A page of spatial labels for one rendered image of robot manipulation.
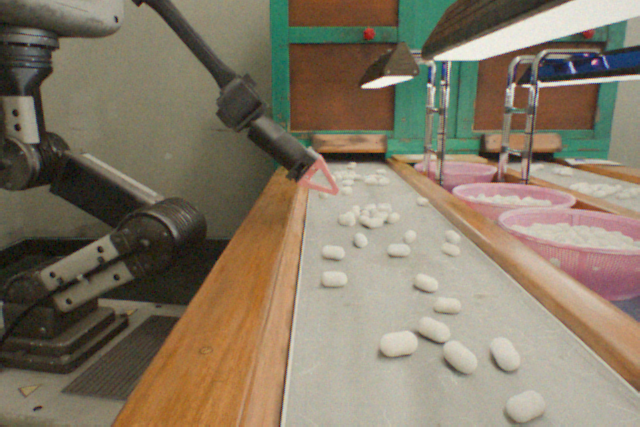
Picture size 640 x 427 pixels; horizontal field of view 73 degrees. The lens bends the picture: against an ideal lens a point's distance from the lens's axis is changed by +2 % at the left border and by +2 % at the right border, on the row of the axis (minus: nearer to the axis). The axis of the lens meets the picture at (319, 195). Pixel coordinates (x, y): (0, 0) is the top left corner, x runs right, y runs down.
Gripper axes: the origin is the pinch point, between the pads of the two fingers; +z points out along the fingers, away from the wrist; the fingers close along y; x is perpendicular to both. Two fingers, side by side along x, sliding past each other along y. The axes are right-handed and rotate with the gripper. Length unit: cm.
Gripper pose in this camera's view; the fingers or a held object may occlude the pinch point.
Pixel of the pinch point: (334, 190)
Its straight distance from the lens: 84.2
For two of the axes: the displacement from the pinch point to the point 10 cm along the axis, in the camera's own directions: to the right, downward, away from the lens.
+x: -6.4, 7.5, 1.7
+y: 0.3, -1.9, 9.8
